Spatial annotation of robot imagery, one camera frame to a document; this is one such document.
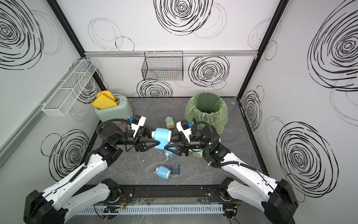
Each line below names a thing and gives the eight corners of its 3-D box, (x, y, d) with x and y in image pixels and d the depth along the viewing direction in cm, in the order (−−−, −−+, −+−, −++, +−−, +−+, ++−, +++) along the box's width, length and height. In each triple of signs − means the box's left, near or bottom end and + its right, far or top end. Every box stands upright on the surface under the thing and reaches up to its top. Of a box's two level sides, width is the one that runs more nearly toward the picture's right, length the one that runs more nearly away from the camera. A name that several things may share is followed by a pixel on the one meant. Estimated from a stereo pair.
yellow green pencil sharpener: (168, 132, 101) (167, 126, 96) (165, 122, 106) (164, 117, 101) (175, 129, 102) (175, 124, 97) (172, 120, 107) (171, 115, 102)
